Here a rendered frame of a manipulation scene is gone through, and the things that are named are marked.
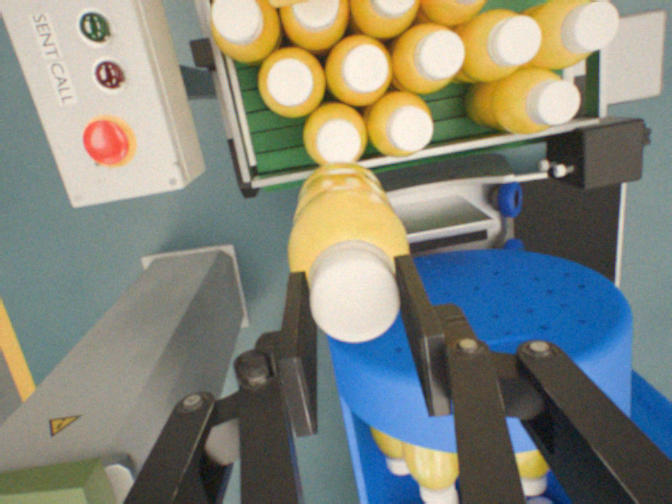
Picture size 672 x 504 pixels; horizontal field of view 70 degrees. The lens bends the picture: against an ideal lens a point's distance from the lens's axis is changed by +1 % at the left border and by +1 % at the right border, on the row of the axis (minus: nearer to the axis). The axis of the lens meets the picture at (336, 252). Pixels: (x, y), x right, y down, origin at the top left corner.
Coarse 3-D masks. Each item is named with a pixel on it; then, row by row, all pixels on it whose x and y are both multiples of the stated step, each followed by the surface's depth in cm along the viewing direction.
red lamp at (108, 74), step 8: (104, 64) 38; (112, 64) 38; (96, 72) 38; (104, 72) 38; (112, 72) 38; (120, 72) 38; (96, 80) 38; (104, 80) 38; (112, 80) 38; (120, 80) 38; (112, 88) 38
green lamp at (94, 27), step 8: (88, 16) 36; (96, 16) 37; (80, 24) 37; (88, 24) 37; (96, 24) 37; (104, 24) 37; (88, 32) 37; (96, 32) 37; (104, 32) 37; (96, 40) 37; (104, 40) 38
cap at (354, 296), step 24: (336, 264) 20; (360, 264) 20; (384, 264) 21; (312, 288) 20; (336, 288) 20; (360, 288) 20; (384, 288) 20; (312, 312) 20; (336, 312) 20; (360, 312) 20; (384, 312) 20; (336, 336) 21; (360, 336) 21
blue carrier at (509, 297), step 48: (432, 288) 51; (480, 288) 49; (528, 288) 47; (576, 288) 46; (384, 336) 43; (480, 336) 41; (528, 336) 40; (576, 336) 38; (624, 336) 38; (384, 384) 39; (624, 384) 39; (384, 432) 41; (432, 432) 38; (384, 480) 65
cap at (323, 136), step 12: (336, 120) 44; (324, 132) 43; (336, 132) 43; (348, 132) 43; (324, 144) 44; (336, 144) 44; (348, 144) 44; (324, 156) 44; (336, 156) 44; (348, 156) 44
